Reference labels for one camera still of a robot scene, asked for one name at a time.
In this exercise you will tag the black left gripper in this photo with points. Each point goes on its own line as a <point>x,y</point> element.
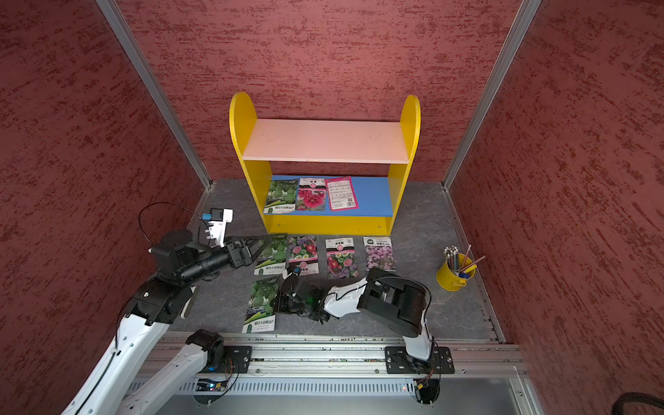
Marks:
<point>245,258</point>

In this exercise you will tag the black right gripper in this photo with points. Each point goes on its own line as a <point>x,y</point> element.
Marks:
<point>281,307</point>

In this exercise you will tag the green gourd seed bag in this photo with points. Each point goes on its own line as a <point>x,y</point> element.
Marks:
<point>273,257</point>

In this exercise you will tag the aster seed bag top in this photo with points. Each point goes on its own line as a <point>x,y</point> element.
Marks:
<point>302,252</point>

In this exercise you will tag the pink flower seed bag top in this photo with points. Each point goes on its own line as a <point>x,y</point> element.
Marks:
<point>341,258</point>

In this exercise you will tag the pink flower seed bag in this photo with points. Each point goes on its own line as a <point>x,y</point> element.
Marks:
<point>311,194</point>
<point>341,258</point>

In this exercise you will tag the purple flower seed bag top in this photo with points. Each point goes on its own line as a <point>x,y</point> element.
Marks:
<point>380,253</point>

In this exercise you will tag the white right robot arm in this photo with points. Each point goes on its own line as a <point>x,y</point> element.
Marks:
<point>398,303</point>

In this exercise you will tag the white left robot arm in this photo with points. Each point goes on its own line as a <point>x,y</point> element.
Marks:
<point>164,297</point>

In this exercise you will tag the pink flower seed bag lower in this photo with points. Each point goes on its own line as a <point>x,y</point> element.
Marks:
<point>311,194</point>

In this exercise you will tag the pink back-side seed bag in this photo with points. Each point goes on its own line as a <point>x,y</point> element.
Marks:
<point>341,194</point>

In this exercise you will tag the yellow shelf unit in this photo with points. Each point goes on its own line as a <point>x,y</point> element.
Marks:
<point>259,143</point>

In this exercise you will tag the yellow pen cup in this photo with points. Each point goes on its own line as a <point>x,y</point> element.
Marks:
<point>458,269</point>

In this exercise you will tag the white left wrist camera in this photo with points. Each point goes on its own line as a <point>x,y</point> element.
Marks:
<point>216,221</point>

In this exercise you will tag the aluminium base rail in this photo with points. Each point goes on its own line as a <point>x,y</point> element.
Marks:
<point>138,376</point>

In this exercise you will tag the aluminium corner post left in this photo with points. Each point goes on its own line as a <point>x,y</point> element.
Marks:
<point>128,42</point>

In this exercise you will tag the aluminium corner post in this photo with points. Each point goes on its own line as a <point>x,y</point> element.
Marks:
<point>518,30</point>
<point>128,42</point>

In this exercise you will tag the aluminium corner post right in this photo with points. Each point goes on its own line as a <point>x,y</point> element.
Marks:
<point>518,30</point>

